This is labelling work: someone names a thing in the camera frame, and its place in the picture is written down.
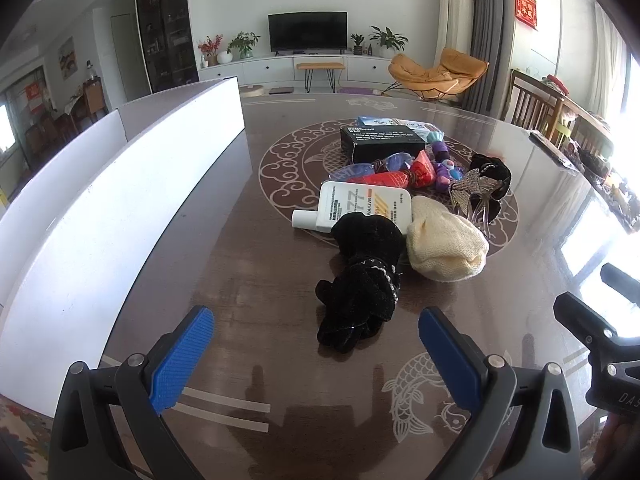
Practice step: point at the dark wooden desktop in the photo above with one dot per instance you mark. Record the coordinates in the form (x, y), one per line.
(250, 285)

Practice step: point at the purple floor mat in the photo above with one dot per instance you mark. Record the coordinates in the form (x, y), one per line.
(357, 91)

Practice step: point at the small wooden cabinet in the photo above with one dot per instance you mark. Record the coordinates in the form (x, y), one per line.
(95, 97)

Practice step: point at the round white vase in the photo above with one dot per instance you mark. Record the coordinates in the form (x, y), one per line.
(224, 57)

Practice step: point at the small potted plant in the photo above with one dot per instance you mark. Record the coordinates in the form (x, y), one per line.
(357, 42)

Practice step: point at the large leafy potted plant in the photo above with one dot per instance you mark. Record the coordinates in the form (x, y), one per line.
(389, 39)

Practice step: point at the cream knit hat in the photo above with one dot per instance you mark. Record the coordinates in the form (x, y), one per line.
(445, 245)

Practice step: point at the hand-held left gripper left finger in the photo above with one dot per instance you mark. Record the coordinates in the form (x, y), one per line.
(182, 355)

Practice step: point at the cluttered wooden side table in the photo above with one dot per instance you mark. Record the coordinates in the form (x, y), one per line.
(595, 145)

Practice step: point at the black television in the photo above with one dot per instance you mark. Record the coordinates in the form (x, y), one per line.
(307, 31)

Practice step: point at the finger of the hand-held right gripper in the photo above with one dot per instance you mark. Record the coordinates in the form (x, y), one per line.
(622, 280)
(580, 315)

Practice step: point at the dark floor scale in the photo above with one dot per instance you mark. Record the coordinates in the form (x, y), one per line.
(280, 91)

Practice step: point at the black velvet scrunchie with beads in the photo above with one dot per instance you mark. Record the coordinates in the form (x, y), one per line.
(360, 300)

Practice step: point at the green potted plant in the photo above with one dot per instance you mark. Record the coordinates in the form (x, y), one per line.
(244, 42)

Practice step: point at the purple toy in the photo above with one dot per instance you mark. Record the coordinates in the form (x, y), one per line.
(442, 160)

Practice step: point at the grey curtain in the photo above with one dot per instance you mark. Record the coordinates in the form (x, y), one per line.
(492, 35)

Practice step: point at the white television cabinet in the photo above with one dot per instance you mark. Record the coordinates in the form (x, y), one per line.
(260, 67)

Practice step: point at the orange lounge chair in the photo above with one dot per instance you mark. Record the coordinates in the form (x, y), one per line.
(425, 72)

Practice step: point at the white sheer curtain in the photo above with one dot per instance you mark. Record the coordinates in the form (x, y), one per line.
(610, 60)

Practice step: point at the plain black scrunchie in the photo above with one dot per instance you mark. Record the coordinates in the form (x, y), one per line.
(492, 166)

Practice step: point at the wooden dining chair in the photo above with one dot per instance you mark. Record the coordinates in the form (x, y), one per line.
(530, 100)

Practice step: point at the standing air conditioner with cover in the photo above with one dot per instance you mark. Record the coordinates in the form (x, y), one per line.
(456, 15)

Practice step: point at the wall painting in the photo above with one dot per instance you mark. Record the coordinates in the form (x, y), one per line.
(67, 57)

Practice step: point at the white sunscreen bottle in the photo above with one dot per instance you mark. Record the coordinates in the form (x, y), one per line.
(350, 205)

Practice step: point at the blue safety glasses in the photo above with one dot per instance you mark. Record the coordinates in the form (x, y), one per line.
(397, 161)

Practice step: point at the light blue box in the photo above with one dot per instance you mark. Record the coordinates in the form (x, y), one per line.
(380, 121)

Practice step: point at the red flowers in vase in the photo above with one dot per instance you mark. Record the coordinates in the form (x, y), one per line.
(210, 47)

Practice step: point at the wooden bench with metal legs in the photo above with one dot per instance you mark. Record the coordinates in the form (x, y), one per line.
(320, 66)

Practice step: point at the red snack packet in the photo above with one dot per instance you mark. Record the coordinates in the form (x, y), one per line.
(380, 179)

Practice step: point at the black flat object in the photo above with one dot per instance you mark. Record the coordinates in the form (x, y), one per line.
(552, 147)

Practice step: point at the dark glass display cabinet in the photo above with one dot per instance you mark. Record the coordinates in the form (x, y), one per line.
(167, 25)

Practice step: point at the rhinestone bow hair clip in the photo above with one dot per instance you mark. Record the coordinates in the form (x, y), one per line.
(472, 187)

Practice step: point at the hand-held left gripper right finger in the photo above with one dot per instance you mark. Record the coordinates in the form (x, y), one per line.
(450, 360)

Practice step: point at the black rectangular box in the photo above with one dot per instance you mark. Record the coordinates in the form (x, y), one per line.
(380, 142)

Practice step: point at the red wall hanging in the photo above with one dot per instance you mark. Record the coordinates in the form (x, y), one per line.
(526, 7)

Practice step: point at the white cardboard box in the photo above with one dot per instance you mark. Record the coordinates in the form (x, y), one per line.
(110, 200)

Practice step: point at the patterned rug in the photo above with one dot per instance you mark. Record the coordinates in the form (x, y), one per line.
(22, 430)

